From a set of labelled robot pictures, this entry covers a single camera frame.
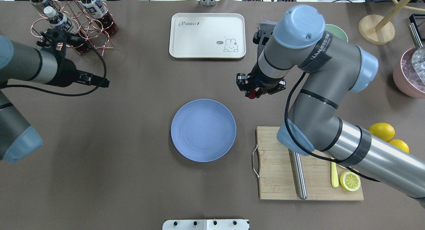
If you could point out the black tray corner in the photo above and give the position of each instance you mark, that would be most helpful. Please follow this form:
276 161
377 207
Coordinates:
419 21

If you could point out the red strawberry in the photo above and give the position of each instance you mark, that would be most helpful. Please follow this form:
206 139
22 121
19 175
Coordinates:
252 94

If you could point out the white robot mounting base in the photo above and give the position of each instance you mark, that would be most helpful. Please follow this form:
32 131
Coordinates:
207 224

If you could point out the steel muddler black tip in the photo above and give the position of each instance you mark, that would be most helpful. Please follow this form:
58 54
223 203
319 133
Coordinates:
298 175

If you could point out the clear ice cubes pile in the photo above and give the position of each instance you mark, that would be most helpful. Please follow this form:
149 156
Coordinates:
414 70

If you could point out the copper wire bottle rack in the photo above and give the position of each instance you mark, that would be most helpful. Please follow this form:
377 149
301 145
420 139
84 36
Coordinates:
91 28

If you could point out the upper yellow lemon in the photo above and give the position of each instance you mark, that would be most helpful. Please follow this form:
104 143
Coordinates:
383 131

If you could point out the wooden cutting board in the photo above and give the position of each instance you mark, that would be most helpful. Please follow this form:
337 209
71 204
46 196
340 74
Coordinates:
277 177

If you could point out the lower yellow lemon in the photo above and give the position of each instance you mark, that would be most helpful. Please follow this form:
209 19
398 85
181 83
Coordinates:
400 144

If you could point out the steel ice scoop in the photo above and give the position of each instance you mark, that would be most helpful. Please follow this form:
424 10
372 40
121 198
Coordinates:
416 40

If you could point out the mint green bowl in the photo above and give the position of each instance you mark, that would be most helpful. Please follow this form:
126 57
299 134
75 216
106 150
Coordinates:
336 32

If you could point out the pink bowl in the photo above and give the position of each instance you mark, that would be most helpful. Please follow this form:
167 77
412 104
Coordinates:
403 76

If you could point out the grey folded cloth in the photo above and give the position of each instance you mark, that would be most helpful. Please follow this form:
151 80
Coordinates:
266 26

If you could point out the lemon half on board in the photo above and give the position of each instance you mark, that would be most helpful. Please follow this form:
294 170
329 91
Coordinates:
350 181

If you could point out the yellow lemon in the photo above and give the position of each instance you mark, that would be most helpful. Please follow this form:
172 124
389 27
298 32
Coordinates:
383 131
400 144

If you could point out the lower right drink bottle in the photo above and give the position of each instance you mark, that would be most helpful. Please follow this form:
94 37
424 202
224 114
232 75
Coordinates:
98 11

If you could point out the blue plate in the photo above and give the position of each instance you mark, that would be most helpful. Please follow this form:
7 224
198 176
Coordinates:
203 130

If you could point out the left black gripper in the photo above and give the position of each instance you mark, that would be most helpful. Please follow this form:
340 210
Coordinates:
68 73

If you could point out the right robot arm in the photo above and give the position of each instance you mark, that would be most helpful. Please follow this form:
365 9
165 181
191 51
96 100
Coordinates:
334 67

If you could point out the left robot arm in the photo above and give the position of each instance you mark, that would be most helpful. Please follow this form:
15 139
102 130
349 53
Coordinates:
22 66

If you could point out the wooden mug tree stand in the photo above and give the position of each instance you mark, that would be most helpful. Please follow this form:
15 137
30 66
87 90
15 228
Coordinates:
378 29

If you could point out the cream rabbit tray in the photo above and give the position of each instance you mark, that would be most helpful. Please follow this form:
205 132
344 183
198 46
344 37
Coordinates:
207 36

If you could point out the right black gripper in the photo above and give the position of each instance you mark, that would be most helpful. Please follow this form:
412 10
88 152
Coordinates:
258 81

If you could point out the yellow plastic knife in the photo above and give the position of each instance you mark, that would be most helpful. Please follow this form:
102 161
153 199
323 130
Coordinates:
334 175

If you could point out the lower left drink bottle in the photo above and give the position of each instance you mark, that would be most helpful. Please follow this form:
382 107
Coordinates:
60 21

